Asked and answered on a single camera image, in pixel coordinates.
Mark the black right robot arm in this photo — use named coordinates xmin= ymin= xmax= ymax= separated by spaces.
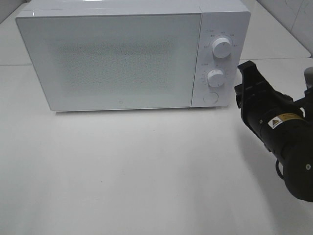
xmin=234 ymin=61 xmax=313 ymax=202

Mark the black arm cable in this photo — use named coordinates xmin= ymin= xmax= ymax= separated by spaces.
xmin=274 ymin=160 xmax=285 ymax=177

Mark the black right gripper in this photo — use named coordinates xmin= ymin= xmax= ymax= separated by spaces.
xmin=234 ymin=61 xmax=305 ymax=153

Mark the upper white power knob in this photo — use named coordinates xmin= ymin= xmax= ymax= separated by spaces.
xmin=212 ymin=36 xmax=232 ymax=59

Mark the white microwave door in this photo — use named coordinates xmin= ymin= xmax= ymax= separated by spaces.
xmin=16 ymin=14 xmax=201 ymax=111

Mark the white microwave oven body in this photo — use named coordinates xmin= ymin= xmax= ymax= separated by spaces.
xmin=15 ymin=0 xmax=251 ymax=108

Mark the white timer knob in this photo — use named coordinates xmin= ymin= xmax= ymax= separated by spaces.
xmin=207 ymin=69 xmax=225 ymax=88

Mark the round white door button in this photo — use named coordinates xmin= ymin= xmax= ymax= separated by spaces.
xmin=203 ymin=92 xmax=219 ymax=105

